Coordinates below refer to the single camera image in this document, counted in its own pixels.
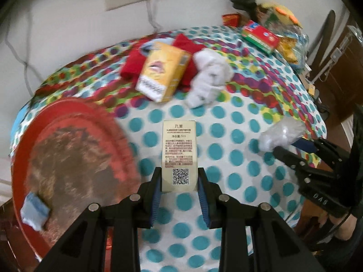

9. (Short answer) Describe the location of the polka dot tablecloth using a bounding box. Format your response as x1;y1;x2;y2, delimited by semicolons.
10;25;326;272

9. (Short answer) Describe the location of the black device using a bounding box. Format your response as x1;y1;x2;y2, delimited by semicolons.
230;0;257;16

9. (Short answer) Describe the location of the yellow carton box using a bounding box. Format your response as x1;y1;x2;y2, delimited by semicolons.
135;41;191;103

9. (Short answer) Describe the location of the white cable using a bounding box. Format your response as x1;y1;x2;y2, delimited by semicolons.
146;0;160;32

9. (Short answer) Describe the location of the red and green box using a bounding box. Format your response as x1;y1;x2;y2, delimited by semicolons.
242;20;280;55

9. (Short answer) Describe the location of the pile of yellow snack bags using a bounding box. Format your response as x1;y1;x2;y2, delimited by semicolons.
259;3;309;69

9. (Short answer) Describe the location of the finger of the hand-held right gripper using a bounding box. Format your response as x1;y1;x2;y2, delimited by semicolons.
292;138;345;162
273;146;310;177

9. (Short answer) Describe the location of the red round tray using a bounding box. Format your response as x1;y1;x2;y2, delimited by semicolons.
11;97;142;261

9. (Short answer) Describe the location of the grey cable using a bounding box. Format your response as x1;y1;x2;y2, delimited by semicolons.
0;32;39;97

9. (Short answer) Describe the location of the small red packet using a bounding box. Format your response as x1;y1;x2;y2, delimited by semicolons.
222;14;241;27

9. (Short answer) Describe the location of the person's right forearm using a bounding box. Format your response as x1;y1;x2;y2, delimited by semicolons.
330;214;363;244

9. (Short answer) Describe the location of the wooden cabinet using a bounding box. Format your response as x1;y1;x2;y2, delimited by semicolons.
310;10;363;129

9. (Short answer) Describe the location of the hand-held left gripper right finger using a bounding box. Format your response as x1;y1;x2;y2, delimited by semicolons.
198;167;325;272

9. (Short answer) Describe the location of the white sock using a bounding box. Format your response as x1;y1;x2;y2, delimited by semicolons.
186;48;235;109

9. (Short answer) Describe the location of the white plastic bag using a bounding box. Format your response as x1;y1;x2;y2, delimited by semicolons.
259;119;306;152

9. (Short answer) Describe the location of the small beige printed box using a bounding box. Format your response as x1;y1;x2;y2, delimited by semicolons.
161;121;199;192

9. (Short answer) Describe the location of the red sock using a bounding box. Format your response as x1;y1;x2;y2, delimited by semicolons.
173;33;203;92
120;48;148;83

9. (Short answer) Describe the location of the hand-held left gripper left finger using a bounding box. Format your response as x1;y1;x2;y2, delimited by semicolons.
35;167;162;272

